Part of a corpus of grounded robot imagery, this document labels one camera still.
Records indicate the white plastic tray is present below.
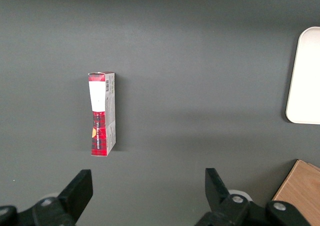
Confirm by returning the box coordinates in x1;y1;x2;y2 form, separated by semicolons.
285;26;320;125

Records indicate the wooden board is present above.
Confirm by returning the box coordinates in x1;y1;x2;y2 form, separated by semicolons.
272;159;320;226

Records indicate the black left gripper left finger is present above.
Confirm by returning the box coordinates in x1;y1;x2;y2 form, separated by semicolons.
0;169;94;226

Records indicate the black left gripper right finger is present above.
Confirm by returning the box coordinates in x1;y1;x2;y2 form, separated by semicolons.
194;167;311;226

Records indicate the red plaid cardboard box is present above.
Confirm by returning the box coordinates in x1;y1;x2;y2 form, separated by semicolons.
87;71;116;157

